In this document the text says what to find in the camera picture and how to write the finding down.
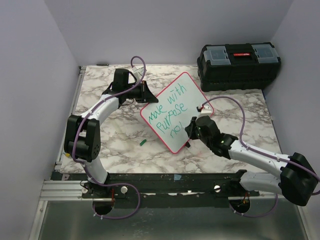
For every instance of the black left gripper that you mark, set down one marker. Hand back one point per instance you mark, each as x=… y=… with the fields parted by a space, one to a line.
x=146 y=96

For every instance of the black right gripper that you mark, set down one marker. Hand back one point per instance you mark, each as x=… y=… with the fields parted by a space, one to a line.
x=190 y=128

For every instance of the pink framed whiteboard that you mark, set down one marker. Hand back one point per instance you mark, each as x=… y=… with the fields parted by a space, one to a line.
x=177 y=104

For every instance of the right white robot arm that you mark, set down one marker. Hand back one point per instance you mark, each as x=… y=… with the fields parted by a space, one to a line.
x=289 y=175

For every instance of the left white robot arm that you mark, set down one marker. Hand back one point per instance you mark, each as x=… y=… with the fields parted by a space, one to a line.
x=83 y=135

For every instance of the blue tape piece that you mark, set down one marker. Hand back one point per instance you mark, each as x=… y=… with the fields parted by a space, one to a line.
x=177 y=177

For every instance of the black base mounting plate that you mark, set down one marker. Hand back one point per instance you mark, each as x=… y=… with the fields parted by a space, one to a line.
x=159 y=190

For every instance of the black plastic toolbox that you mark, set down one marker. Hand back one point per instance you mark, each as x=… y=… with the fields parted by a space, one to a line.
x=237 y=66

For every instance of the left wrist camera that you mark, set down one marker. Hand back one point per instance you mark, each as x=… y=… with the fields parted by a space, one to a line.
x=138 y=72

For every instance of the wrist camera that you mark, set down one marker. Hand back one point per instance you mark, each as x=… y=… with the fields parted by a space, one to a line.
x=205 y=110
x=138 y=72

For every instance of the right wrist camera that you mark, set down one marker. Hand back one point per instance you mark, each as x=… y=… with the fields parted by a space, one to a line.
x=205 y=110

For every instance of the aluminium table edge rail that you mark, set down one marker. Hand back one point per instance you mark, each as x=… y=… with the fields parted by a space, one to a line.
x=55 y=175

